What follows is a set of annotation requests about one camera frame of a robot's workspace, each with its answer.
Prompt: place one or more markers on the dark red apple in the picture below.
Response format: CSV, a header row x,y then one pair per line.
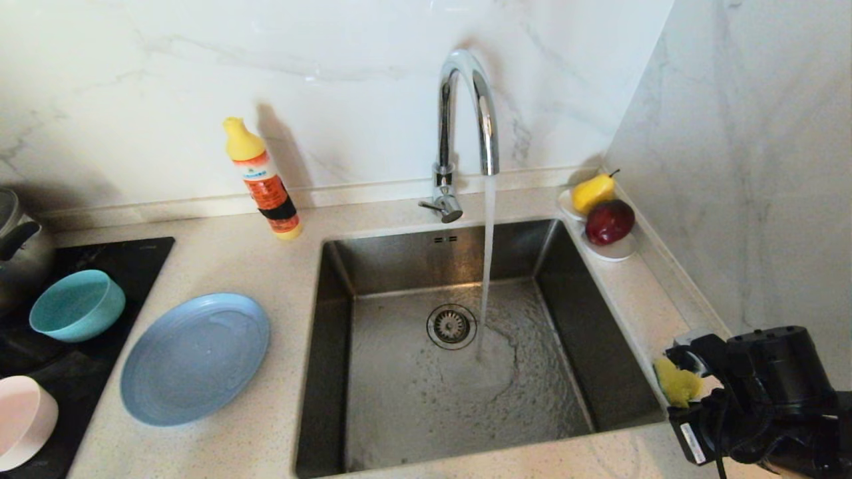
x,y
609,223

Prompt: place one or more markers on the yellow pear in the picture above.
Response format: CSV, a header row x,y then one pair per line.
x,y
592,193

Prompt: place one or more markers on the black induction cooktop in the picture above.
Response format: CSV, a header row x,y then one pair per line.
x,y
146,256

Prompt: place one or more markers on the metal sink drain strainer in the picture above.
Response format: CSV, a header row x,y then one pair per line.
x,y
451,326

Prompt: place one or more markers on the blue round plate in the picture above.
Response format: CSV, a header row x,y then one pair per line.
x,y
193,362

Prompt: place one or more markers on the chrome gooseneck faucet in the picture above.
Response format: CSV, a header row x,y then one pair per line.
x,y
489,113

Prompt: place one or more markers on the steel cooking pot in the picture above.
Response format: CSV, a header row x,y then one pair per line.
x,y
20,253

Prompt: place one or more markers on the small white fruit dish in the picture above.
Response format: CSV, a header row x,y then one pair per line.
x,y
619,253

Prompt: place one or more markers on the yellow green sponge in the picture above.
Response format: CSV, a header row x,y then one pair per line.
x,y
675,386

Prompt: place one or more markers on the orange dish soap bottle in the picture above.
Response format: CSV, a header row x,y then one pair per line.
x,y
261,176

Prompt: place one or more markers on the stainless steel sink basin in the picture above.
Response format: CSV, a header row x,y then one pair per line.
x,y
399,412

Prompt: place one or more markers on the teal plastic bowl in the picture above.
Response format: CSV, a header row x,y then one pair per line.
x,y
76,306

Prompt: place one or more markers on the pink plastic bowl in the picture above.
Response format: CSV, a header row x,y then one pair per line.
x,y
23,419

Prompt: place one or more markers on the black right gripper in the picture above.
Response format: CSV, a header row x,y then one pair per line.
x,y
752,412

